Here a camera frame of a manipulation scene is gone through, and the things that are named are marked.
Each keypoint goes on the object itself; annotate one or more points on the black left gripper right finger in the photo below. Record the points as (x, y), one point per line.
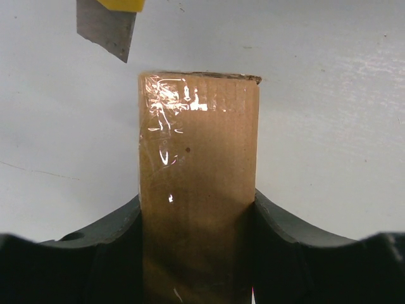
(296, 262)

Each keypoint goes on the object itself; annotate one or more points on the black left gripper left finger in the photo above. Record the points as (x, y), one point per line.
(100, 263)

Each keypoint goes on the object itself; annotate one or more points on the brown cardboard express box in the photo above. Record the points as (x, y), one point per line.
(197, 181)

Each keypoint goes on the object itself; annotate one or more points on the yellow utility knife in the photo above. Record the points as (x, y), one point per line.
(109, 24)

